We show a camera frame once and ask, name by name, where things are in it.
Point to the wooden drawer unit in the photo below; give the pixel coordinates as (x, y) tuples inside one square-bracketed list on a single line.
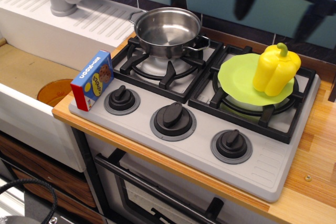
[(72, 189)]

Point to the black burner grate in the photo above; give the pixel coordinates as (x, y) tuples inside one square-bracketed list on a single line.
[(174, 78), (283, 121)]

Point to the blue cookie box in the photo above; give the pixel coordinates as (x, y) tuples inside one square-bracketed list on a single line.
[(92, 80)]

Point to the black right burner grate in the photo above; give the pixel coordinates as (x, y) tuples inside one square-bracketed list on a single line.
[(283, 121)]

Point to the yellow toy bell pepper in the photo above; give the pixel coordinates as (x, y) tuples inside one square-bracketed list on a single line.
[(276, 67)]

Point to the black middle stove knob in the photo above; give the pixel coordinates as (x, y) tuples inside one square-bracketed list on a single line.
[(173, 122)]

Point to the black left burner grate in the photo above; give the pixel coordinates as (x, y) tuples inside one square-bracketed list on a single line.
[(174, 78)]

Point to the stainless steel pot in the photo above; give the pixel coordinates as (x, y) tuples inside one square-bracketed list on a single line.
[(168, 32)]

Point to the black stove knob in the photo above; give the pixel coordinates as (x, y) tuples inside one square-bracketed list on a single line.
[(173, 122), (231, 147), (122, 101)]

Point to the oven door with black handle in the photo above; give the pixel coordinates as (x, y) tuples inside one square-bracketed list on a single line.
[(112, 164)]

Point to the black left stove knob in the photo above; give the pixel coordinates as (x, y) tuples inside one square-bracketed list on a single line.
[(122, 101)]

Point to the black right stove knob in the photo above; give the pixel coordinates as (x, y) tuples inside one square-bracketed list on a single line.
[(231, 147)]

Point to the white toy sink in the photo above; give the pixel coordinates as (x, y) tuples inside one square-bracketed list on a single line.
[(39, 48)]

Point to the grey toy stove top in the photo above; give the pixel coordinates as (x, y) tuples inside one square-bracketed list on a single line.
[(197, 110)]

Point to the lime green plate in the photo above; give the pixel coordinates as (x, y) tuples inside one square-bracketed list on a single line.
[(236, 79)]

